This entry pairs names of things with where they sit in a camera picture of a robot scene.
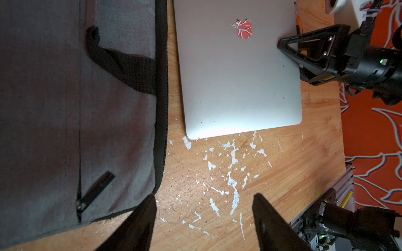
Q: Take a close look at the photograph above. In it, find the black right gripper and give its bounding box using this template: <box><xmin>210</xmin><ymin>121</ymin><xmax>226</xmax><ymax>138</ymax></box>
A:
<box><xmin>277</xmin><ymin>24</ymin><xmax>371</xmax><ymax>86</ymax></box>

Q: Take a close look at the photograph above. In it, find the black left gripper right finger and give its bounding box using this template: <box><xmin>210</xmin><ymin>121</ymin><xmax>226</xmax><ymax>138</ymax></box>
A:
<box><xmin>252</xmin><ymin>193</ymin><xmax>310</xmax><ymax>251</ymax></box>

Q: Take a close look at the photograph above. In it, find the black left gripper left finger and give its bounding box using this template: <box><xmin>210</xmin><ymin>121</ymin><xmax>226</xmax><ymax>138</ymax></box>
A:
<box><xmin>97</xmin><ymin>195</ymin><xmax>157</xmax><ymax>251</ymax></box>

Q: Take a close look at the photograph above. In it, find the silver laptop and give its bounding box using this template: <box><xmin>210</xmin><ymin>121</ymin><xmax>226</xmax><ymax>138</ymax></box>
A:
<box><xmin>174</xmin><ymin>1</ymin><xmax>302</xmax><ymax>140</ymax></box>

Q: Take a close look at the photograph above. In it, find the grey zippered laptop bag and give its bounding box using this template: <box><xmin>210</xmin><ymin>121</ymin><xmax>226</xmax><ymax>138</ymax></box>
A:
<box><xmin>1</xmin><ymin>1</ymin><xmax>169</xmax><ymax>249</ymax></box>

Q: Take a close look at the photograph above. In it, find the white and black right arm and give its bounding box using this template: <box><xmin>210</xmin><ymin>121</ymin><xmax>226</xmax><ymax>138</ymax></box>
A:
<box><xmin>252</xmin><ymin>1</ymin><xmax>402</xmax><ymax>251</ymax></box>

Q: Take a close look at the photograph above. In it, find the orange black adjustable wrench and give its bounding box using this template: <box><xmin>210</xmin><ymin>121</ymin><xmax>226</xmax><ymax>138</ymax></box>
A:
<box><xmin>294</xmin><ymin>0</ymin><xmax>303</xmax><ymax>35</ymax></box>

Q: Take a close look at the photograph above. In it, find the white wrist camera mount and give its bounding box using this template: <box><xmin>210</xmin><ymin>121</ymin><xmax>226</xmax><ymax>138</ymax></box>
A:
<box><xmin>325</xmin><ymin>0</ymin><xmax>374</xmax><ymax>31</ymax></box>

